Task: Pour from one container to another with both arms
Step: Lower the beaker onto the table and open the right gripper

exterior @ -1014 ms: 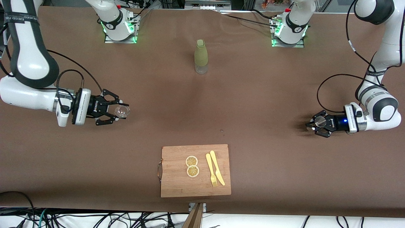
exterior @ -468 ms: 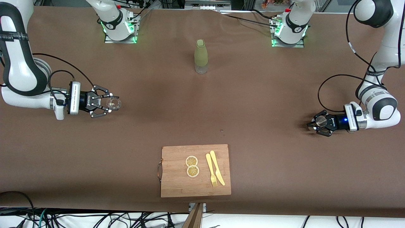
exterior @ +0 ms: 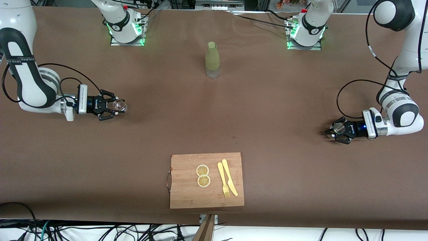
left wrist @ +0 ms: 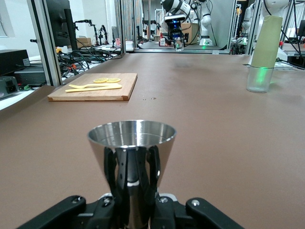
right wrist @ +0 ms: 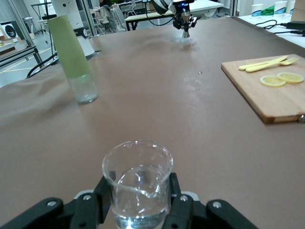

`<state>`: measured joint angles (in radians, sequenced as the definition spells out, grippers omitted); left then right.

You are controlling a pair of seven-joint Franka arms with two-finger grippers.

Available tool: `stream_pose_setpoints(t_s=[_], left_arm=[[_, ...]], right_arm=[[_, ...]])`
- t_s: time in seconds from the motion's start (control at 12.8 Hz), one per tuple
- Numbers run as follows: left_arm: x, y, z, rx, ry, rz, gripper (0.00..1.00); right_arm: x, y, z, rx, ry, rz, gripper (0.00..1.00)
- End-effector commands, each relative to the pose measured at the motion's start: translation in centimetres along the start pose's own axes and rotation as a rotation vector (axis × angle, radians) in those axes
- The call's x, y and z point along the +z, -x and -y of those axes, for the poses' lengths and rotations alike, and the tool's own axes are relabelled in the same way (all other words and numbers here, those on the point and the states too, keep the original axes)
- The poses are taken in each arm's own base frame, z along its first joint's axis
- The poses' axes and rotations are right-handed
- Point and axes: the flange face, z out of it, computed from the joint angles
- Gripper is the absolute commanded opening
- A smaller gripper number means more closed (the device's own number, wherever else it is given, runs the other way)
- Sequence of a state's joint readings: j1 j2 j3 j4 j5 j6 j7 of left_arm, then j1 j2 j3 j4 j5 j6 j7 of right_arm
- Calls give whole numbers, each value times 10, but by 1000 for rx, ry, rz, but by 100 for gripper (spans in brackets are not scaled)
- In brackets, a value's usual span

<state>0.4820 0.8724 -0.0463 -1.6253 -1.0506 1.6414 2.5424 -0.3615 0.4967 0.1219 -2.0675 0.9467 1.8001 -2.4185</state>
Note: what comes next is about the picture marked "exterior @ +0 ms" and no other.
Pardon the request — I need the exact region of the brown table cover sheet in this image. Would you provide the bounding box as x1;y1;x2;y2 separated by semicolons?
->
0;7;428;231

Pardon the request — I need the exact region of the green sleeved glass bottle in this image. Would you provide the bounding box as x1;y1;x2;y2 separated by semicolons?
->
205;42;220;79

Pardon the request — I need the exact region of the wooden cutting board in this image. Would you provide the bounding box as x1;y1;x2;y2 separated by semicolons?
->
166;152;245;209

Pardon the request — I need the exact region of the yellow plastic knife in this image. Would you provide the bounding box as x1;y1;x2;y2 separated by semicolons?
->
222;159;238;196

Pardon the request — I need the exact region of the yellow plastic fork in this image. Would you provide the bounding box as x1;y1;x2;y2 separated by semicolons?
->
217;162;230;198

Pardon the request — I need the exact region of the grey power strip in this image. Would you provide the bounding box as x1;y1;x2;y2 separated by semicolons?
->
196;0;244;10

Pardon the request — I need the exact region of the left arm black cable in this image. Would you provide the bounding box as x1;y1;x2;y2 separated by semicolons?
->
336;0;422;116

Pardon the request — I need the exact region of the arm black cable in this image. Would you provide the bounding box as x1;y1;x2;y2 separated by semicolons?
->
336;0;422;116
2;64;101;102

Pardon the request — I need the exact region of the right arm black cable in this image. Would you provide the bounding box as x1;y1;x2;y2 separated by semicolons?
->
2;64;101;102

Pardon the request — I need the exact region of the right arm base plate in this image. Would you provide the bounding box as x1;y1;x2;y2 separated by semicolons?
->
110;13;146;46

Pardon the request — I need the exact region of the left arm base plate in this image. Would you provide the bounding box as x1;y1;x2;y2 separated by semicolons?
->
287;18;322;51

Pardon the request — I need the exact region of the thick black cable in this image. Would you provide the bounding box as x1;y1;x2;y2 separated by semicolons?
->
0;202;38;241

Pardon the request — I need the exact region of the teal cable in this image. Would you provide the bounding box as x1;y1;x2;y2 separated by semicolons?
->
39;220;50;241

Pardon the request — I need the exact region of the wooden post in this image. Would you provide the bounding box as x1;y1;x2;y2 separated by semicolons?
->
193;214;216;241

